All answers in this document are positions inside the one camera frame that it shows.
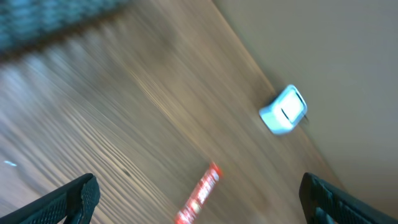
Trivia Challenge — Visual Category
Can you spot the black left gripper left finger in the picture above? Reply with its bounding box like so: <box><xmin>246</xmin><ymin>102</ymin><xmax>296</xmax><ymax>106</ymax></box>
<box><xmin>1</xmin><ymin>173</ymin><xmax>101</xmax><ymax>224</ymax></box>

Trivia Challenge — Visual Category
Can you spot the white barcode scanner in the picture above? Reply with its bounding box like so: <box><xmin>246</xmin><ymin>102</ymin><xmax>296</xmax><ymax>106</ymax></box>
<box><xmin>259</xmin><ymin>85</ymin><xmax>308</xmax><ymax>135</ymax></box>

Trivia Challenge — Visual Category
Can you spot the red stick sachet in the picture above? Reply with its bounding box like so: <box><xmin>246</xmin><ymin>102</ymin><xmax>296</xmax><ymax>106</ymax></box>
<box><xmin>175</xmin><ymin>162</ymin><xmax>223</xmax><ymax>224</ymax></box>

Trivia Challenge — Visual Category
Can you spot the grey plastic mesh basket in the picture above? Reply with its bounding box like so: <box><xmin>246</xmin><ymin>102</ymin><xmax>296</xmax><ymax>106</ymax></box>
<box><xmin>1</xmin><ymin>0</ymin><xmax>130</xmax><ymax>58</ymax></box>

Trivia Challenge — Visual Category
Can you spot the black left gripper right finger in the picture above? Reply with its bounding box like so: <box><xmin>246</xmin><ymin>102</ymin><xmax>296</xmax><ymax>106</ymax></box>
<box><xmin>299</xmin><ymin>172</ymin><xmax>397</xmax><ymax>224</ymax></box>

